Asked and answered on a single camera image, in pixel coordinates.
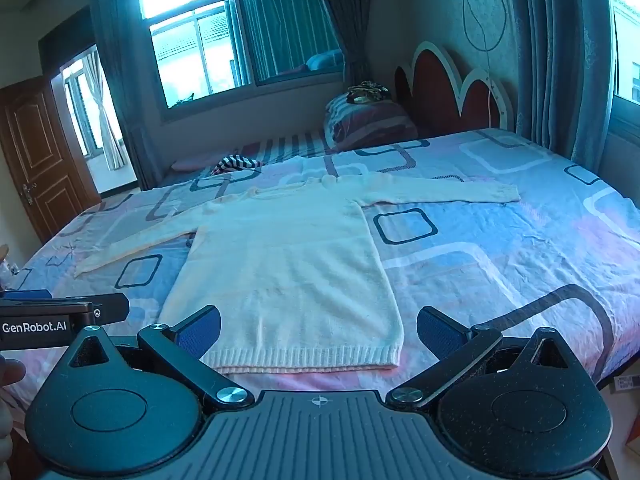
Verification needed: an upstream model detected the brown wooden door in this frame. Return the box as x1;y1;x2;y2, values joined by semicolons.
0;76;102;246

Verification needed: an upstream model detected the white sheer curtain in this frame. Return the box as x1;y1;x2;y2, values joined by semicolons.
81;51;127;172

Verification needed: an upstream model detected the dark wall cable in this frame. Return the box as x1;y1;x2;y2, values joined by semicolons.
461;0;507;54

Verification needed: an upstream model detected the person's left hand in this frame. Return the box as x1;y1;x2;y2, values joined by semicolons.
0;359;27;467

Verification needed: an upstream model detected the blue bundle on sill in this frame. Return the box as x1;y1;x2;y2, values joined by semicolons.
305;51;345;72

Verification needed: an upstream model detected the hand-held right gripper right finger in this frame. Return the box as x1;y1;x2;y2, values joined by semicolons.
387;306;588;408

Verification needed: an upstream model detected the striped bed sheet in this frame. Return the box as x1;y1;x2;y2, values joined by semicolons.
159;127;351;188

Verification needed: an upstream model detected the patterned bed quilt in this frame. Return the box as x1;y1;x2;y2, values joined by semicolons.
0;127;640;413

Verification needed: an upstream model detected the dark grey curtain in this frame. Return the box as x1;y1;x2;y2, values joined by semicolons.
89;0;168;192
305;0;372;90

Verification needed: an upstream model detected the white charging cable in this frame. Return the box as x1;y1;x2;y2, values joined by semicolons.
484;50;505;128

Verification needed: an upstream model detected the black white red striped garment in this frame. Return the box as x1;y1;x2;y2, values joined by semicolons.
210;154;266;177

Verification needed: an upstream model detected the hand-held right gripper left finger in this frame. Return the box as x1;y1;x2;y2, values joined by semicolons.
65;305;256;408

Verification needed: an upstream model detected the blue patterned curtain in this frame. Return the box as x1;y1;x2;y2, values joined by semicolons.
509;0;620;162

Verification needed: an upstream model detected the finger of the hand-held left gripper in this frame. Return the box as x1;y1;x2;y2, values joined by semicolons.
3;289;52;302
91;293;131;325

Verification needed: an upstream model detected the cream knitted sweater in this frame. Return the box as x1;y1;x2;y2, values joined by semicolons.
74;169;521;375

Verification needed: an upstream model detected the side window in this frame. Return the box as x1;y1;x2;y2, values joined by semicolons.
601;0;640;107

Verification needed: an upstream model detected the red scalloped headboard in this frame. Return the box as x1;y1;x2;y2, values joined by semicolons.
394;41;516;139

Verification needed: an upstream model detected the striped pillow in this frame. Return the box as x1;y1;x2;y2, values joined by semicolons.
325;92;421;153

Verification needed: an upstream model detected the patterned folded cloth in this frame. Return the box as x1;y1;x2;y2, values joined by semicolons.
347;81;392;106

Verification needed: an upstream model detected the large sliding window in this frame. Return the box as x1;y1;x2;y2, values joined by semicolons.
136;0;351;113

